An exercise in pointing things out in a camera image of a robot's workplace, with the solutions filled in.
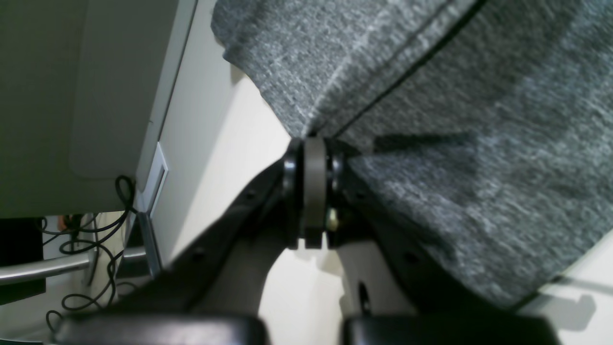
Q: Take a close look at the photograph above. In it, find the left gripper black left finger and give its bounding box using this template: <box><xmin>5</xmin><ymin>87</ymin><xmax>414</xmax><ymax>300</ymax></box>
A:
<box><xmin>53</xmin><ymin>139</ymin><xmax>303</xmax><ymax>345</ymax></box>

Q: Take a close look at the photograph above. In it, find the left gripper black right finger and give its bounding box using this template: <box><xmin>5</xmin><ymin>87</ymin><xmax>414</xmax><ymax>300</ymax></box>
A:
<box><xmin>304</xmin><ymin>137</ymin><xmax>559</xmax><ymax>345</ymax></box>

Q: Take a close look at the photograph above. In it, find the grey long-sleeve T-shirt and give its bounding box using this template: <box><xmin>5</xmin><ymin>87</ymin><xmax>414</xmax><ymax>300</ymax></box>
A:
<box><xmin>211</xmin><ymin>0</ymin><xmax>612</xmax><ymax>307</ymax></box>

